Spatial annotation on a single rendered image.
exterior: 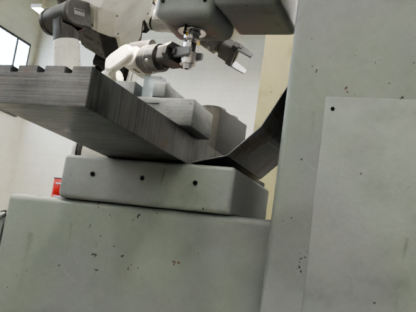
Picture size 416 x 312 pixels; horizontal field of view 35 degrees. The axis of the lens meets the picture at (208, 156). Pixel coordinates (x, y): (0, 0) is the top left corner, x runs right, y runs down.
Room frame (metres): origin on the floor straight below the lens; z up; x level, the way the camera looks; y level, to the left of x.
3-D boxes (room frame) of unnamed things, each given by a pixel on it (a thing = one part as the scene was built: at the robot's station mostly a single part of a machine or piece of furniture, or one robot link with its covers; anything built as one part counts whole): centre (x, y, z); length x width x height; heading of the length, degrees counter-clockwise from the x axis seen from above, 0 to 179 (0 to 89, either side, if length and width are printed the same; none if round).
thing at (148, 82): (1.73, 0.16, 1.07); 0.06 x 0.05 x 0.06; 160
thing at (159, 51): (1.95, 0.17, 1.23); 0.13 x 0.12 x 0.10; 139
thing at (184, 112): (1.74, 0.19, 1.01); 0.35 x 0.15 x 0.11; 70
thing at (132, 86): (1.75, 0.21, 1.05); 0.15 x 0.06 x 0.04; 160
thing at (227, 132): (2.23, -0.02, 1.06); 0.22 x 0.12 x 0.20; 152
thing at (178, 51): (1.87, 0.12, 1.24); 0.06 x 0.02 x 0.03; 49
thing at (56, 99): (1.84, 0.12, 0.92); 1.24 x 0.23 x 0.08; 158
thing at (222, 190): (1.89, 0.10, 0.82); 0.50 x 0.35 x 0.12; 68
